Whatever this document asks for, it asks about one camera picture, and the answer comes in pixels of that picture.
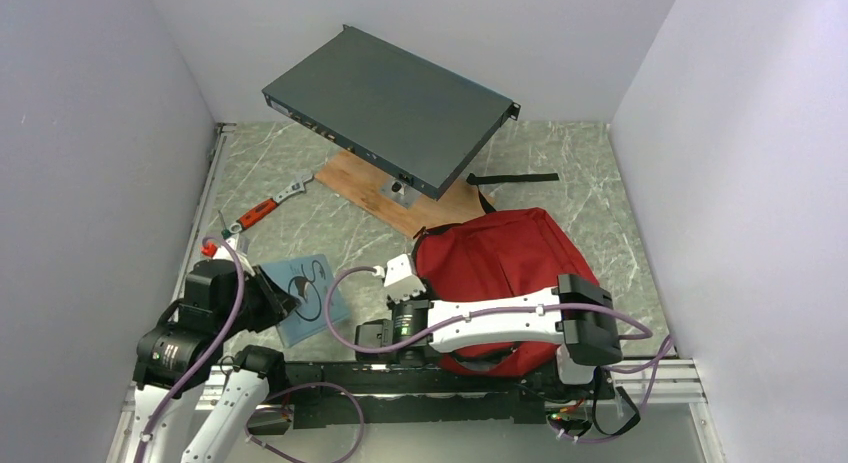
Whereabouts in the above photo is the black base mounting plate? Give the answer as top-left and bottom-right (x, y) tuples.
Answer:
(260, 361), (594, 429)

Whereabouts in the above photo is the light blue notebook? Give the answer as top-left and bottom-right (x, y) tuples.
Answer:
(260, 254), (334, 348)

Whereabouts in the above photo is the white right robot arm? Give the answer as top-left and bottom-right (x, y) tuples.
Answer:
(355, 274), (623, 398)

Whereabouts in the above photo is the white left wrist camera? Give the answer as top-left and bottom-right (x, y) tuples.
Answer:
(200, 237), (255, 275)

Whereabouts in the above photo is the red handled adjustable wrench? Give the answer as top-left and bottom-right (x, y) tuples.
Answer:
(222, 172), (314, 238)

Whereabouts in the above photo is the aluminium frame rail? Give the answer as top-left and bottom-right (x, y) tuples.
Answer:
(106, 123), (237, 462)

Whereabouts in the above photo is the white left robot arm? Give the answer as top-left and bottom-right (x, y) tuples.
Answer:
(126, 259), (300, 462)

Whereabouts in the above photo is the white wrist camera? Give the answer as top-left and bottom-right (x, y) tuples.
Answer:
(383, 254), (427, 303)
(200, 237), (255, 275)

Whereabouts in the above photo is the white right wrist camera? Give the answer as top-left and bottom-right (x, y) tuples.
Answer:
(383, 254), (427, 303)

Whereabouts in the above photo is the metal stand bracket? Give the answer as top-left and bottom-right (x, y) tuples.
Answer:
(379, 177), (422, 209)

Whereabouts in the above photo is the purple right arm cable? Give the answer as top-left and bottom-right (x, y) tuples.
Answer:
(323, 266), (676, 445)

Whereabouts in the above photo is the red backpack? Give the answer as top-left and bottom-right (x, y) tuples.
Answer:
(412, 197), (598, 377)

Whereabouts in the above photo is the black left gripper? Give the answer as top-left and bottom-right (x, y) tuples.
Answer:
(216, 263), (301, 338)

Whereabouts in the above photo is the wooden base board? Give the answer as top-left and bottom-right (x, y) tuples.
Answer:
(315, 150), (484, 238)

